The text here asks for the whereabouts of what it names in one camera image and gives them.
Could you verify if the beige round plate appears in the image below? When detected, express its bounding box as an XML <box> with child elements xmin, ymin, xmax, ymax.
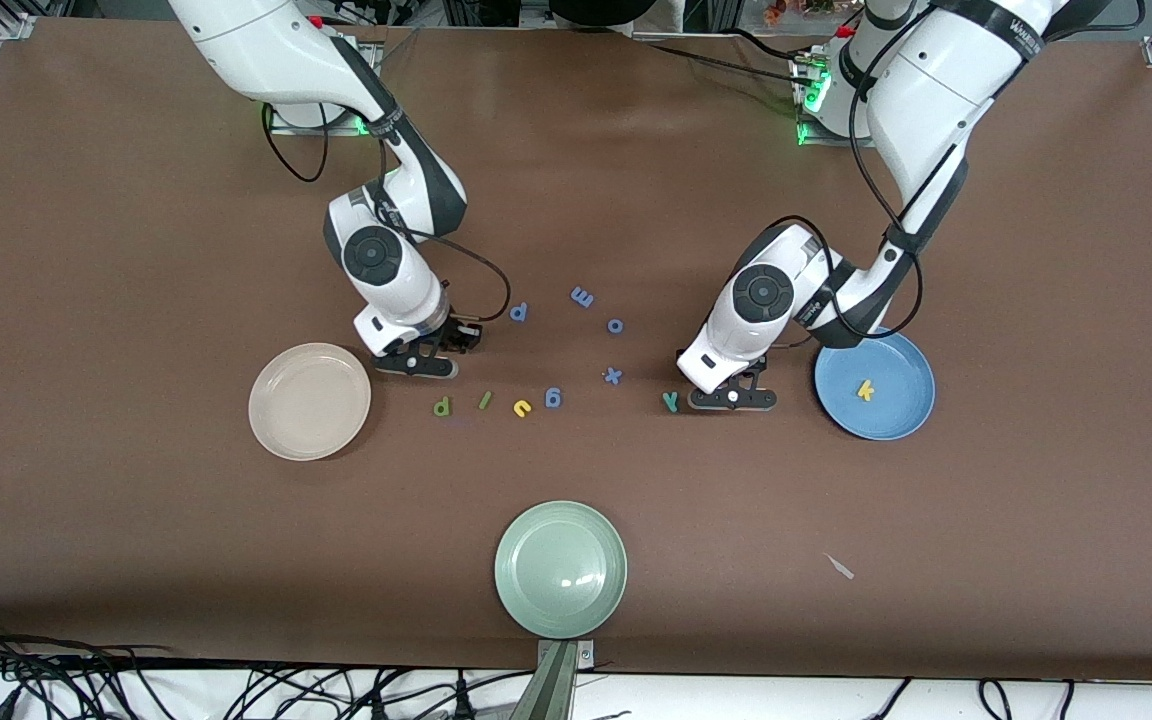
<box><xmin>248</xmin><ymin>343</ymin><xmax>373</xmax><ymax>462</ymax></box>

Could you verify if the blue round plate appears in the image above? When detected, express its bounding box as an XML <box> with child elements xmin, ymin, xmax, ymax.
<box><xmin>814</xmin><ymin>326</ymin><xmax>937</xmax><ymax>442</ymax></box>

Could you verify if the green round plate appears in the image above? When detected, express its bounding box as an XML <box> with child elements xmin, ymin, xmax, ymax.
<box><xmin>494</xmin><ymin>500</ymin><xmax>629</xmax><ymax>640</ymax></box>

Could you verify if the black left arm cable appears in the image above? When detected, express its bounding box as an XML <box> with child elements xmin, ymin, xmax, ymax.
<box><xmin>751</xmin><ymin>40</ymin><xmax>927</xmax><ymax>346</ymax></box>

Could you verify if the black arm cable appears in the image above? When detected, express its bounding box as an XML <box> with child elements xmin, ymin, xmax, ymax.
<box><xmin>261</xmin><ymin>100</ymin><xmax>512</xmax><ymax>326</ymax></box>
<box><xmin>751</xmin><ymin>40</ymin><xmax>927</xmax><ymax>346</ymax></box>

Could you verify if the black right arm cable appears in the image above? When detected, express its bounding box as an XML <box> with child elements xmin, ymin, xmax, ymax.
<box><xmin>261</xmin><ymin>100</ymin><xmax>512</xmax><ymax>326</ymax></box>

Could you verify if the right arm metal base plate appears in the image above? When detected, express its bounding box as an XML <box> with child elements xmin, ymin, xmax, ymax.
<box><xmin>269</xmin><ymin>100</ymin><xmax>377</xmax><ymax>136</ymax></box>

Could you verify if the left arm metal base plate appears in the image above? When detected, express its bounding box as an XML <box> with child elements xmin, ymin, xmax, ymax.
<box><xmin>796</xmin><ymin>118</ymin><xmax>877</xmax><ymax>149</ymax></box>

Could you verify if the black cable on table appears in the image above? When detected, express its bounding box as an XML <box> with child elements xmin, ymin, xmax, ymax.
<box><xmin>728</xmin><ymin>28</ymin><xmax>819</xmax><ymax>67</ymax></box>
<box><xmin>636</xmin><ymin>40</ymin><xmax>809</xmax><ymax>87</ymax></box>

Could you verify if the grey metal camera mount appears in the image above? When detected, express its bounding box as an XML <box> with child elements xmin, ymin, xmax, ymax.
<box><xmin>510</xmin><ymin>639</ymin><xmax>598</xmax><ymax>720</ymax></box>

